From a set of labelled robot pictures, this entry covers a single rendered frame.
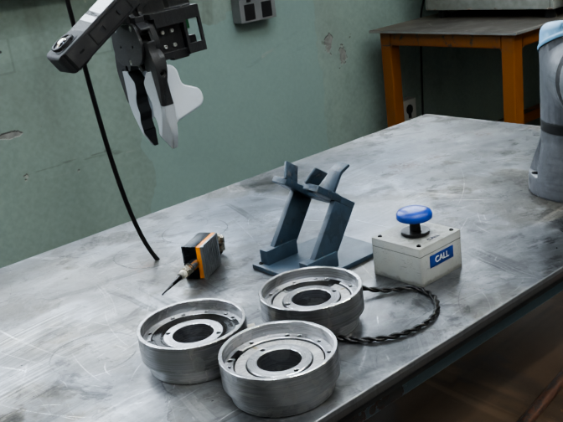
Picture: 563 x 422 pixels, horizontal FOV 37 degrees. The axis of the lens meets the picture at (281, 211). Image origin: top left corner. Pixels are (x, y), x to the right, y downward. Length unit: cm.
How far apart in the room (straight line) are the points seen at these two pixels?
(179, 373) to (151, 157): 188
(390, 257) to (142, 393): 32
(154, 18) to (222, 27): 182
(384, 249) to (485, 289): 12
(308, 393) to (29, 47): 183
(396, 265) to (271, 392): 29
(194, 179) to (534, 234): 181
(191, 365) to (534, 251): 43
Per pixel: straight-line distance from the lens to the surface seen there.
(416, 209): 93
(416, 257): 91
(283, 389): 70
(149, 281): 103
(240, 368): 74
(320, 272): 89
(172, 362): 77
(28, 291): 108
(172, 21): 95
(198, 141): 272
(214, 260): 102
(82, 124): 249
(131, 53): 95
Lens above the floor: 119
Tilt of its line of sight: 19 degrees down
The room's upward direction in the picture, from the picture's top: 7 degrees counter-clockwise
